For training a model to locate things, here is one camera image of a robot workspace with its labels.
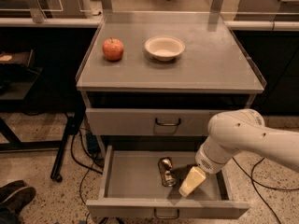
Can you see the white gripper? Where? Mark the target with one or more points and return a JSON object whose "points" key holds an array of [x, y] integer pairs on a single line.
{"points": [[205, 160]]}

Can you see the orange soda can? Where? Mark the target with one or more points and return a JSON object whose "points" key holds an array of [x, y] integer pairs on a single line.
{"points": [[167, 174]]}

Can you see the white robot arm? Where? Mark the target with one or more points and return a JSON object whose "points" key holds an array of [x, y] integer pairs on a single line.
{"points": [[232, 132]]}

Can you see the open grey middle drawer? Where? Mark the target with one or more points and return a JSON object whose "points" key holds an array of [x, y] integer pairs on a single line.
{"points": [[131, 186]]}

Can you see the grey upper drawer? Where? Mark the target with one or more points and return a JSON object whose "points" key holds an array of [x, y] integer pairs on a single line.
{"points": [[149, 122]]}

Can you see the grey drawer cabinet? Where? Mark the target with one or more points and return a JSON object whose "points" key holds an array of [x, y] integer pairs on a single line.
{"points": [[212, 73]]}

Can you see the white paper bowl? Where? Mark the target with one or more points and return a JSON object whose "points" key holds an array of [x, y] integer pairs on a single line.
{"points": [[164, 48]]}

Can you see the red apple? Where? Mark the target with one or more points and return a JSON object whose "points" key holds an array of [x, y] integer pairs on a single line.
{"points": [[113, 49]]}

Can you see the dark shoe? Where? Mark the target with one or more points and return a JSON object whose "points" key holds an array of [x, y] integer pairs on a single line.
{"points": [[14, 197]]}

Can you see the black table frame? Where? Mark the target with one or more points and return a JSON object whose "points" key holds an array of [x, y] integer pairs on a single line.
{"points": [[17, 79]]}

